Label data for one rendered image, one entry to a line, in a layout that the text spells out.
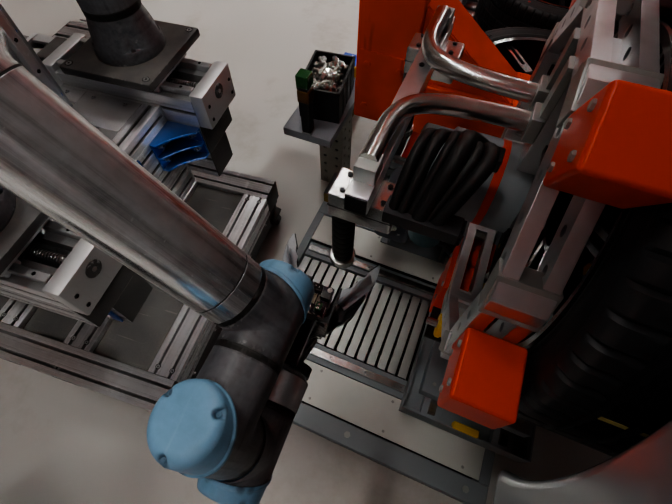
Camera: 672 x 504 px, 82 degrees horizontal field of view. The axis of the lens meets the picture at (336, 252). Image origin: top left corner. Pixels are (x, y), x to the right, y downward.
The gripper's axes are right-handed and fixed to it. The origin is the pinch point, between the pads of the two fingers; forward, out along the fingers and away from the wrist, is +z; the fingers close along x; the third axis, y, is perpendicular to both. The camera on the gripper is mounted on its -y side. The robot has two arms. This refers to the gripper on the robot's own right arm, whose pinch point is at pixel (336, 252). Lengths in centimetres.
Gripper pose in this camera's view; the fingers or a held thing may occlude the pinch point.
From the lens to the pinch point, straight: 61.1
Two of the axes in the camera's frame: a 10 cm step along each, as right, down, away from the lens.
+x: -9.3, -3.5, 1.0
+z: 3.5, -8.1, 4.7
